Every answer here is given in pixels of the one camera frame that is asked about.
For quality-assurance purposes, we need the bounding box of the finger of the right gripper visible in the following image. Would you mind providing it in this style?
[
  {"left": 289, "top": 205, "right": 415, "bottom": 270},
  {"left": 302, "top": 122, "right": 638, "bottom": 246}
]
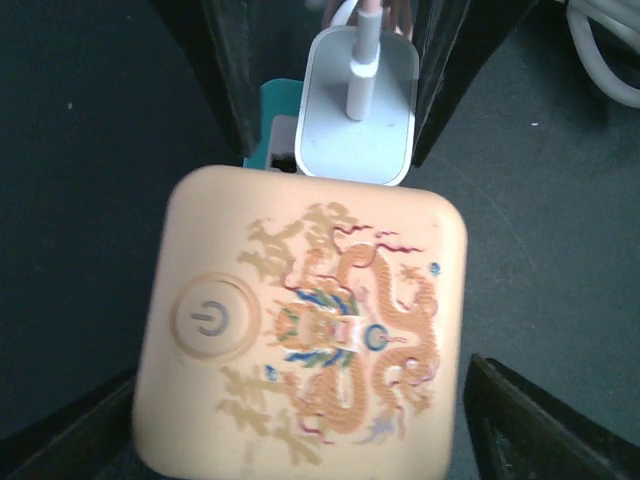
[
  {"left": 412, "top": 0, "right": 536, "bottom": 168},
  {"left": 151, "top": 0, "right": 262, "bottom": 156}
]

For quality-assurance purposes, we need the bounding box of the teal power strip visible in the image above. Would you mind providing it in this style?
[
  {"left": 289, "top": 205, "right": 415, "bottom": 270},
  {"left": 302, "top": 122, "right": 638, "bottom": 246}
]
[{"left": 243, "top": 78, "right": 303, "bottom": 173}]

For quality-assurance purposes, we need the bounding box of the white coiled power cable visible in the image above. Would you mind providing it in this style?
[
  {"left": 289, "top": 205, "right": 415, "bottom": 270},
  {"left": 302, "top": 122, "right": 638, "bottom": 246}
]
[{"left": 564, "top": 0, "right": 640, "bottom": 109}]

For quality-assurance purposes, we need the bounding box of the peach dragon cube adapter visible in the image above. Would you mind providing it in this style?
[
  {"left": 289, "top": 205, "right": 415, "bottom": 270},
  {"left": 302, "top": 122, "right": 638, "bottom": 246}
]
[{"left": 132, "top": 166, "right": 467, "bottom": 479}]

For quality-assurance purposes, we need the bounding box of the white usb charger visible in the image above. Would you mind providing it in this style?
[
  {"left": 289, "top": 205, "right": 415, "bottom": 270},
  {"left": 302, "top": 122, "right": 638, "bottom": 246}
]
[{"left": 294, "top": 26, "right": 419, "bottom": 186}]

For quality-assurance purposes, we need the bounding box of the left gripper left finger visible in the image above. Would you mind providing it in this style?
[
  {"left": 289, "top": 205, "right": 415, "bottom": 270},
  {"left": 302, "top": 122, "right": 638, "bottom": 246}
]
[{"left": 1, "top": 367, "right": 137, "bottom": 479}]

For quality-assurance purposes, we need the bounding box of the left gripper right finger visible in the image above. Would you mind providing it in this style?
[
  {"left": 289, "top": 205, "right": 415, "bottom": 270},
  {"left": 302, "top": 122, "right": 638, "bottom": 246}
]
[{"left": 464, "top": 353, "right": 639, "bottom": 479}]

